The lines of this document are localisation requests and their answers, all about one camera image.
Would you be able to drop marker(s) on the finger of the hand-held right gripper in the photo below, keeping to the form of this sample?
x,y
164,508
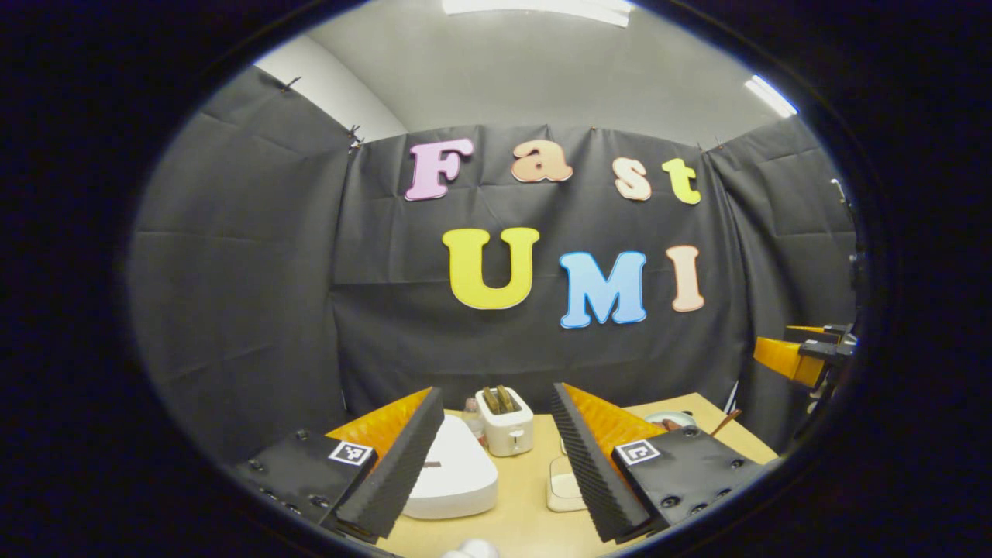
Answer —
x,y
821,334
783,359

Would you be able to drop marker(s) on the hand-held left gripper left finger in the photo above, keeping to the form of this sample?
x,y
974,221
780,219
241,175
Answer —
x,y
391,473

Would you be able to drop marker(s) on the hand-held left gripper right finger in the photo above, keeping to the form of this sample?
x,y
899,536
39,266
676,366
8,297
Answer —
x,y
593,465

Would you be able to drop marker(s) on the cream tray of rice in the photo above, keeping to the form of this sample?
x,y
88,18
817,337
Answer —
x,y
562,488

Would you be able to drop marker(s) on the white rice cooker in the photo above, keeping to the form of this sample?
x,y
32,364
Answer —
x,y
457,480

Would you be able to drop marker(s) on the pale green plate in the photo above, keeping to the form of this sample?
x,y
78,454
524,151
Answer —
x,y
670,417

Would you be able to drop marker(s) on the white toaster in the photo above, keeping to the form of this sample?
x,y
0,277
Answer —
x,y
508,430

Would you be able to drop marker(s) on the clear bottle with red label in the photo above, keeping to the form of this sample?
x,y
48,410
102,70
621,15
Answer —
x,y
473,422

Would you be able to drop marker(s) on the brown toast slice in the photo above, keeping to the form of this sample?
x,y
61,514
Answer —
x,y
506,397
490,400

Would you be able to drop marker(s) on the black backdrop cloth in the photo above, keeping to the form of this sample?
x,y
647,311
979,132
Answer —
x,y
256,271

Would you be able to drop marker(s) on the small ceiling light panel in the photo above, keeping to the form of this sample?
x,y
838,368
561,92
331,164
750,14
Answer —
x,y
771,95

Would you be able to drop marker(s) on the large ceiling light panel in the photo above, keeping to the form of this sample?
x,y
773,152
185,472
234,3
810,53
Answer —
x,y
542,9

